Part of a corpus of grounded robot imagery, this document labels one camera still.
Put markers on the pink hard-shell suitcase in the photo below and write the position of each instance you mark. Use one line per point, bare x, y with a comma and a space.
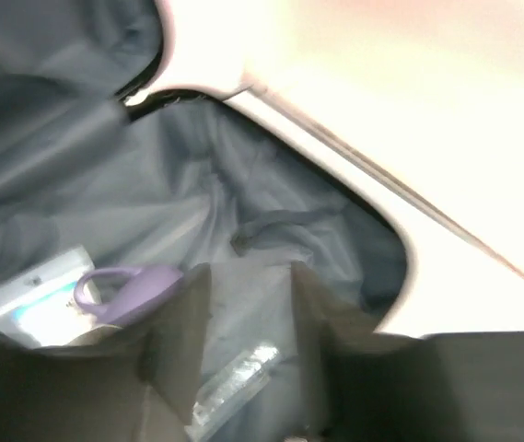
191, 182

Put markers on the clear plastic bottle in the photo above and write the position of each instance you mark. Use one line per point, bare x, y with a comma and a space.
230, 389

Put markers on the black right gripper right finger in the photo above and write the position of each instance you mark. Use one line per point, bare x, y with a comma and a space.
360, 385

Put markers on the purple ceramic mug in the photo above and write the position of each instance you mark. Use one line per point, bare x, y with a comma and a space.
146, 288

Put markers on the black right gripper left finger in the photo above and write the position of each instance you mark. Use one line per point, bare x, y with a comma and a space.
136, 384

